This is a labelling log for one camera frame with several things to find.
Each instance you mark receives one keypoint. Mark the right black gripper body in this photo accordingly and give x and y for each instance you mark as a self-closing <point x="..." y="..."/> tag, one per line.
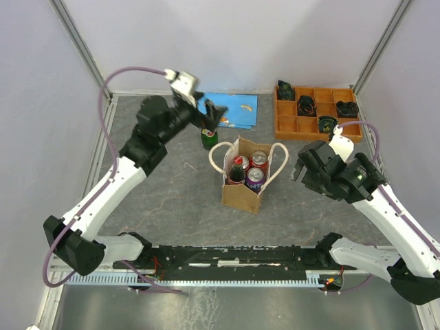
<point x="313" y="181"/>

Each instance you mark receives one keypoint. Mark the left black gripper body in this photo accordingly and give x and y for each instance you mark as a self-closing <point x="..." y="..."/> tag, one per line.
<point x="183" y="114"/>

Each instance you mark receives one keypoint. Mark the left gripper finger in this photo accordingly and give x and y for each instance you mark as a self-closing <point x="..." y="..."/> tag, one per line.
<point x="216" y="112"/>
<point x="209" y="117"/>

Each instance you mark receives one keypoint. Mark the red cola can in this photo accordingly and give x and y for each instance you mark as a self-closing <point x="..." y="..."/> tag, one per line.
<point x="259" y="160"/>
<point x="245" y="163"/>

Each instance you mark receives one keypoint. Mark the purple soda can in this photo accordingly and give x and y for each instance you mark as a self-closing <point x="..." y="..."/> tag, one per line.
<point x="254" y="179"/>

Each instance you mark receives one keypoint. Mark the cola bottle red cap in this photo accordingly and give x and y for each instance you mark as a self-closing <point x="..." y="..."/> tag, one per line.
<point x="236" y="173"/>

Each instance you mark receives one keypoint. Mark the brown canvas tote bag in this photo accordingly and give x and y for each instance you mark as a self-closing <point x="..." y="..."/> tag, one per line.
<point x="239" y="196"/>

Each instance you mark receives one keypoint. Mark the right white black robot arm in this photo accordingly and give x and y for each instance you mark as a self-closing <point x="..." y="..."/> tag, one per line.
<point x="413" y="268"/>

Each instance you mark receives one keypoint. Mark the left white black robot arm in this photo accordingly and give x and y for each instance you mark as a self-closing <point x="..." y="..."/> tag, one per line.
<point x="74" y="237"/>

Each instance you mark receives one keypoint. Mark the green glass bottle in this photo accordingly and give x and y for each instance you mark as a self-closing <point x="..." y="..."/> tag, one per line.
<point x="209" y="138"/>

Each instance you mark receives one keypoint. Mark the blue patterned cloth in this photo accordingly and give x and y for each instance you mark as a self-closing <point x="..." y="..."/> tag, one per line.
<point x="242" y="109"/>

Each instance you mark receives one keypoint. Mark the dark rolled item bottom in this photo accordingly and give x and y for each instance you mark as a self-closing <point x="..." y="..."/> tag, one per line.
<point x="327" y="124"/>

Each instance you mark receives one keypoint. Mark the orange wooden compartment tray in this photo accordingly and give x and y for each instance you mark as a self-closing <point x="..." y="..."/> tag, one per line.
<point x="288" y="125"/>

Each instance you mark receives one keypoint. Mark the dark rolled item centre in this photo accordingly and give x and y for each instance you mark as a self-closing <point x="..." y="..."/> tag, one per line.
<point x="306" y="106"/>

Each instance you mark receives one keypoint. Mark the dark rolled item right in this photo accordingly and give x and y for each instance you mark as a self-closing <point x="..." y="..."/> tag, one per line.
<point x="347" y="109"/>

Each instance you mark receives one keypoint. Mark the dark rolled item top-left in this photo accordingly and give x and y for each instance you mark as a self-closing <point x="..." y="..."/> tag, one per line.
<point x="285" y="91"/>

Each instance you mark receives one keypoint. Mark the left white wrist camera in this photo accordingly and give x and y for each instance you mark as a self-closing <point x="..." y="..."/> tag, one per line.
<point x="183" y="84"/>

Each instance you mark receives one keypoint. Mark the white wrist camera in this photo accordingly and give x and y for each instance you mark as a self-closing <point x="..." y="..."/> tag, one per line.
<point x="183" y="84"/>
<point x="341" y="145"/>

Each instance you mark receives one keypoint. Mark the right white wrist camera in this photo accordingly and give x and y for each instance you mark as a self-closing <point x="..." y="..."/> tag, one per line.
<point x="341" y="145"/>

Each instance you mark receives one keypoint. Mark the light blue cable duct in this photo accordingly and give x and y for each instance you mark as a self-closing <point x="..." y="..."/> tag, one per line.
<point x="133" y="280"/>

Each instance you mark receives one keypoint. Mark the aluminium frame rail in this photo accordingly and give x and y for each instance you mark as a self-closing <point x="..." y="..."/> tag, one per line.
<point x="66" y="19"/>

